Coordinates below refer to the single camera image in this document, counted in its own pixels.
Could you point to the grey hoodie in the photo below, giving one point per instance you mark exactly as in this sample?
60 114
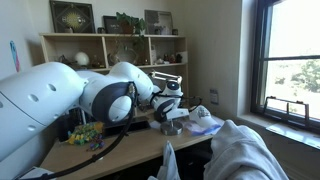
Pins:
240 153

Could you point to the dark window frame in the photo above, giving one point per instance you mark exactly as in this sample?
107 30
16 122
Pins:
260 66

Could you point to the grey framed picture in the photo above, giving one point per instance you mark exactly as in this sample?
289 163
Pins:
159 21

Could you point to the wall power outlet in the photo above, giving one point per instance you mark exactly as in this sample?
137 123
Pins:
213 96

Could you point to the yellow green plastic toy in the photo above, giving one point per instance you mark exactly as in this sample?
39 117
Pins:
83 131

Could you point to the blue pink wall sticker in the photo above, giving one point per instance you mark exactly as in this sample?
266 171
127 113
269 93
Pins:
14 55

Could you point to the white sphere ornament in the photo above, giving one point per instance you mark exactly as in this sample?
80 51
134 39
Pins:
81 58

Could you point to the wooden shelf unit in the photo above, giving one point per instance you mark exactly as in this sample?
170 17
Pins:
66 34

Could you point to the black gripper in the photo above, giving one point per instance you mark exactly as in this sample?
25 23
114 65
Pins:
160 117

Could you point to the white paper sheet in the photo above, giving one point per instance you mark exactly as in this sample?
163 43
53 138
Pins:
36 173

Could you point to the dark figurine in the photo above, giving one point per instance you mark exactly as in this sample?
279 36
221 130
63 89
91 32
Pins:
178 58

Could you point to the small white box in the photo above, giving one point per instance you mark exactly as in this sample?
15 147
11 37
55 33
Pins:
185 56

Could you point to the clear glass ornament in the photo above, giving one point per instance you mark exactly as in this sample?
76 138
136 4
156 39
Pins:
126 56

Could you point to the small dark framed picture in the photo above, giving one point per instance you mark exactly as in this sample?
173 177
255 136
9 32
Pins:
110 24

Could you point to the potted green plant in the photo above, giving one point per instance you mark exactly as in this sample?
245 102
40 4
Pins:
130 23

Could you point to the black window bracket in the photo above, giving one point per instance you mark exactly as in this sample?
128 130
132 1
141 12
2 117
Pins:
286 101

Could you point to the loose papers under lamp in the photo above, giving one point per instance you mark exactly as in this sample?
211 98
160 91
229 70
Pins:
196 129

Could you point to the white baseball cap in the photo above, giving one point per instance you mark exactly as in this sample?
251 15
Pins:
201 116

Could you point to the dark framed gold pattern picture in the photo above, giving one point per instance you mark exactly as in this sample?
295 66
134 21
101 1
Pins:
72 16

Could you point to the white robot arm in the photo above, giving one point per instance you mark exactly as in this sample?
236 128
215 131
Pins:
40 100

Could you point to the small dark jar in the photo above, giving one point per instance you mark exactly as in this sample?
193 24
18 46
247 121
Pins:
175 31

